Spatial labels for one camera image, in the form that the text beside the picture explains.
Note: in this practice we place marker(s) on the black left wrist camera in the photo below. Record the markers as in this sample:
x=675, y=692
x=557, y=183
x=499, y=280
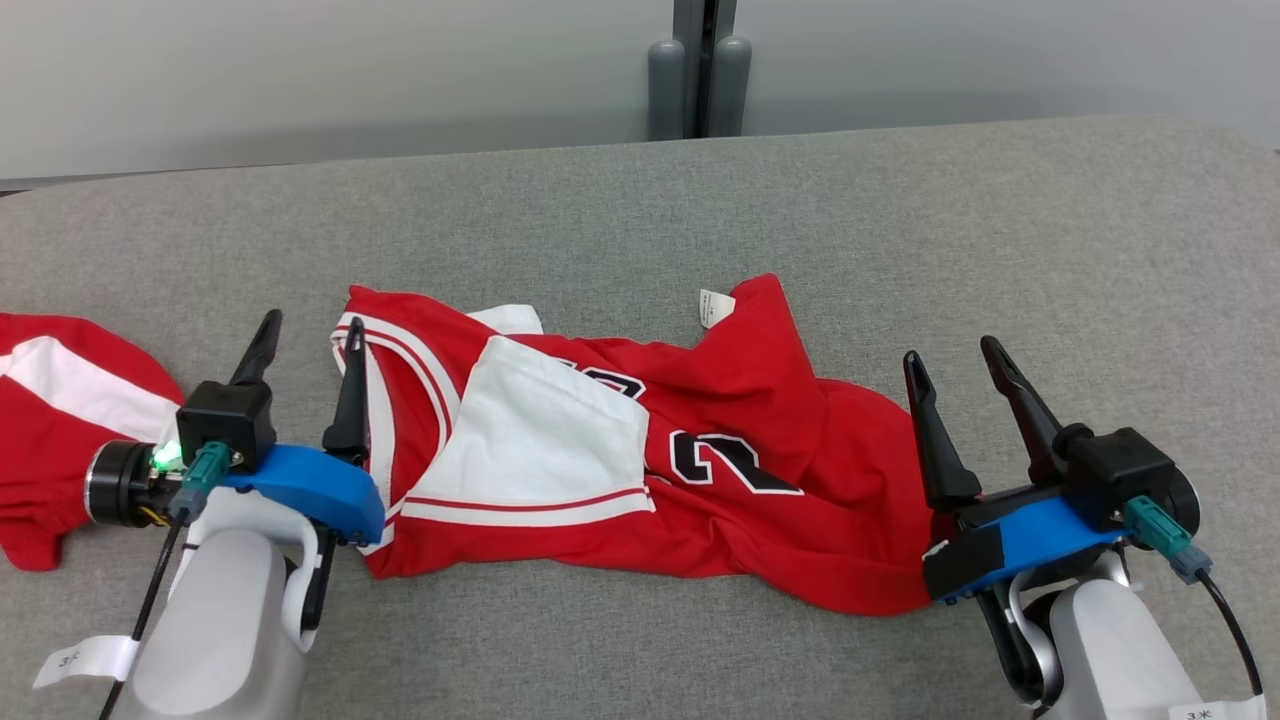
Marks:
x=228, y=420

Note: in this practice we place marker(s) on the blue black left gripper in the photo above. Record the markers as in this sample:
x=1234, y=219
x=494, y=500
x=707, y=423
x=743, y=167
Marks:
x=310, y=485

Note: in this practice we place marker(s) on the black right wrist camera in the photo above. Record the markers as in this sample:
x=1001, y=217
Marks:
x=1120, y=475

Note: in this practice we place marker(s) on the grey partition post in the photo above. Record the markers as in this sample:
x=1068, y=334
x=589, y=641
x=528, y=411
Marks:
x=690, y=50

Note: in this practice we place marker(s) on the grey cylindrical post foot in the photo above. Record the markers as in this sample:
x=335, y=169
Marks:
x=665, y=90
x=732, y=90

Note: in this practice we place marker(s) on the red white-striped shorts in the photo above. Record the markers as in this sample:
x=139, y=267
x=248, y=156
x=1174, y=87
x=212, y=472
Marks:
x=60, y=460

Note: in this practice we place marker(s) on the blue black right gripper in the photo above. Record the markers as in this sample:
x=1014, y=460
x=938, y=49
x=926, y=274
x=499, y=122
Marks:
x=1040, y=535

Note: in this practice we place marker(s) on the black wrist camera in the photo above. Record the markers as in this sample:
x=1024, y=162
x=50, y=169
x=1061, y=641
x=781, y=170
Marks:
x=228, y=420
x=1120, y=475

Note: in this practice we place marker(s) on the red basketball jersey shirt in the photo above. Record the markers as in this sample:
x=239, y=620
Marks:
x=780, y=420

